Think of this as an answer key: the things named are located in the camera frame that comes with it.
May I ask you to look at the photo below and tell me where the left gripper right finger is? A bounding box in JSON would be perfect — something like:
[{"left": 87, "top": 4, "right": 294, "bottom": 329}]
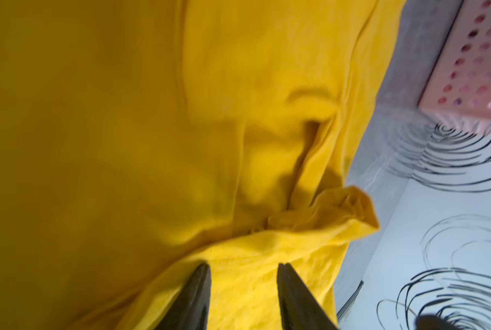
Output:
[{"left": 276, "top": 263, "right": 338, "bottom": 330}]

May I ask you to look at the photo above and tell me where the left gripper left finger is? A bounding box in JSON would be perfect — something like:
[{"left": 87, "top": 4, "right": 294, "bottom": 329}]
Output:
[{"left": 155, "top": 263, "right": 212, "bottom": 330}]

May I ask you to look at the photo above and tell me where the yellow t-shirt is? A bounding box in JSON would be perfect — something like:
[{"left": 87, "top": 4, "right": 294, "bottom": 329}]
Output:
[{"left": 0, "top": 1, "right": 404, "bottom": 329}]

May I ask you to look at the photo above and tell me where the pink plastic basket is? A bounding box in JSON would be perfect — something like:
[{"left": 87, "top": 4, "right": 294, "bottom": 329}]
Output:
[{"left": 419, "top": 1, "right": 491, "bottom": 133}]

